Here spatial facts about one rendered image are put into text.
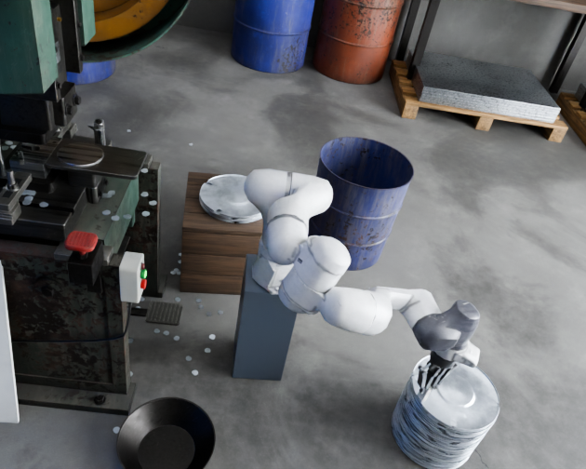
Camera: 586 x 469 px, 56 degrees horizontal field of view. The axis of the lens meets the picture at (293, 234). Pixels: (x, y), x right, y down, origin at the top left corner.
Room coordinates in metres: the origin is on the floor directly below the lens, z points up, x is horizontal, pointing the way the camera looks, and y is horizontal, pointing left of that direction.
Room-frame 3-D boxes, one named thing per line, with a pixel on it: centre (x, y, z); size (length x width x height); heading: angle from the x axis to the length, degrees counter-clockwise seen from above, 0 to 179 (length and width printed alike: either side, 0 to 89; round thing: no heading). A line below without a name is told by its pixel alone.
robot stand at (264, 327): (1.30, 0.04, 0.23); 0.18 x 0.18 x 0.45; 9
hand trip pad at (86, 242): (0.96, 0.50, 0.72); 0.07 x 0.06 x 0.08; 96
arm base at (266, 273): (1.31, 0.00, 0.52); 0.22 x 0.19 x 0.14; 99
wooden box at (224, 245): (1.79, 0.26, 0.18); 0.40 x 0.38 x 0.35; 102
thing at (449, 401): (1.15, -0.62, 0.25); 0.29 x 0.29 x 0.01
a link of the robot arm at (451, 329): (1.07, -0.46, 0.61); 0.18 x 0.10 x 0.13; 112
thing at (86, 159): (1.28, 0.59, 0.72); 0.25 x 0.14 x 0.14; 96
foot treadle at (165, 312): (1.27, 0.63, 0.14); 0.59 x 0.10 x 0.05; 96
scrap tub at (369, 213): (2.09, -0.25, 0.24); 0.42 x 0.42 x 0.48
